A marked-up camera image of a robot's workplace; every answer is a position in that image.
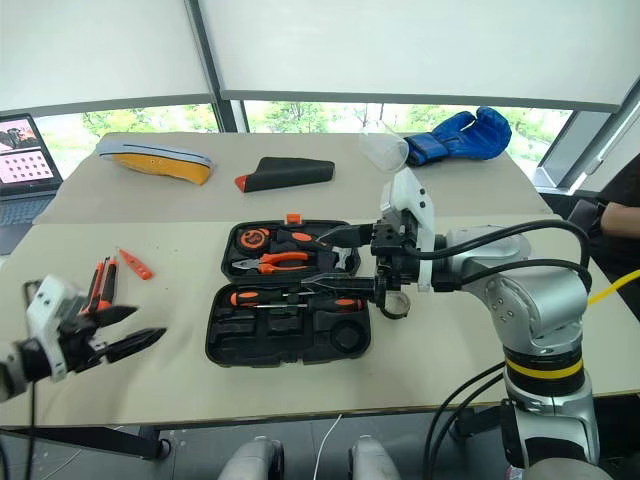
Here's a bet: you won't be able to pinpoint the grey rounded robot knee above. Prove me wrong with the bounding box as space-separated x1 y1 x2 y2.
216 435 286 480
347 434 417 480

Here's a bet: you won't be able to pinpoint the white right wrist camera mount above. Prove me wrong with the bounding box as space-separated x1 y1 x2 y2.
378 167 437 294

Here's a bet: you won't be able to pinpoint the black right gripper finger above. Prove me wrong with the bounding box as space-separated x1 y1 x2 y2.
298 273 377 302
318 224 376 250

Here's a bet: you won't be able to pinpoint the silver adjustable wrench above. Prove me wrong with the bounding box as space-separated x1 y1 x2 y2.
329 246 362 276

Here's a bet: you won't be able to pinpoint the black table leg bar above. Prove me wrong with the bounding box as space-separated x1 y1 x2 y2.
0 424 172 461
451 405 507 440

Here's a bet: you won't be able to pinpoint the black orange tape measure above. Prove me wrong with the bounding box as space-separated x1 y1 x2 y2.
236 226 272 250

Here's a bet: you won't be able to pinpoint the yellow grey shoe insole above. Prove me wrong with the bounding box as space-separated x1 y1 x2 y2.
95 139 216 187

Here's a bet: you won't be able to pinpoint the person in black shirt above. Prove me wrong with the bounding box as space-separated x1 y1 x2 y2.
596 153 640 301

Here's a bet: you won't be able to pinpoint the blue boxing glove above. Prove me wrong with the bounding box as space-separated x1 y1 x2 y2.
402 105 513 168

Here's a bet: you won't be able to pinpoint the black pouch with red tip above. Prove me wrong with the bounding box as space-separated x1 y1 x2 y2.
234 156 336 195

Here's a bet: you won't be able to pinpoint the wide white roller blind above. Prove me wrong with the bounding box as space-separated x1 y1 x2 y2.
196 0 640 114

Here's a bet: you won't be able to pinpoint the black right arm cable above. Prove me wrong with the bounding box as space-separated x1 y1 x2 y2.
413 218 596 302

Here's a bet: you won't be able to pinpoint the grey window side frame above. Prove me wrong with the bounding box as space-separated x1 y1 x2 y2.
533 74 640 195

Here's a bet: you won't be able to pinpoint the black hanging cable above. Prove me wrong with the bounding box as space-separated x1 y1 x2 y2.
423 361 507 480

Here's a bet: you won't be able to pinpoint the dark window frame post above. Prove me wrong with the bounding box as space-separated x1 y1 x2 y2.
183 0 247 134

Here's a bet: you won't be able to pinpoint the yellow cable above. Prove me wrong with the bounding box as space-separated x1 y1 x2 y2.
586 268 640 307

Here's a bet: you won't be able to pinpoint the thin white cable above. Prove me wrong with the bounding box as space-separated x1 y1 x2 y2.
315 413 344 480

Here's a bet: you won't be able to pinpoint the clear plastic cup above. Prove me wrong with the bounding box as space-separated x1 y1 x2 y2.
357 131 411 174

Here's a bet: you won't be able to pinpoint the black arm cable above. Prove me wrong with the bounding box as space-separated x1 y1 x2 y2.
413 218 596 302
23 378 40 480

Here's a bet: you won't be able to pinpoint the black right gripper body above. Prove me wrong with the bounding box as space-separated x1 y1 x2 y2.
369 208 427 322

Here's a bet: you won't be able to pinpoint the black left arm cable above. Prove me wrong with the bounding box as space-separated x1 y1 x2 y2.
23 378 40 480

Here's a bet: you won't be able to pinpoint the black orange grip tool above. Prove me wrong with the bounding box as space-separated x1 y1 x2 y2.
271 228 332 254

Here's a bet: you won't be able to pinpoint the black fabric pouch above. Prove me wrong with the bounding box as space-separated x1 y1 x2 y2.
204 218 374 370

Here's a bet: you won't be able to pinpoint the black orange utility knife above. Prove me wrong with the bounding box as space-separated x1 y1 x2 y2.
82 256 122 315

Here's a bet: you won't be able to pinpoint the open laptop computer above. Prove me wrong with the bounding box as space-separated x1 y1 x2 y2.
0 113 65 257

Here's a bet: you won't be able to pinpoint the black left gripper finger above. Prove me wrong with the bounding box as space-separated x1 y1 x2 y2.
92 305 139 329
104 327 168 364

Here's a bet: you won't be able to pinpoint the orange black screwdriver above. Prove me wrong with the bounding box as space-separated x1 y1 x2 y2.
228 289 309 308
299 294 366 313

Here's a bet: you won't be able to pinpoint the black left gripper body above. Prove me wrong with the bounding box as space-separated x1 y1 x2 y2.
57 309 114 374

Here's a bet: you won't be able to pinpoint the orange handled pliers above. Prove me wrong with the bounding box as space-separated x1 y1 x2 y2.
231 250 312 276

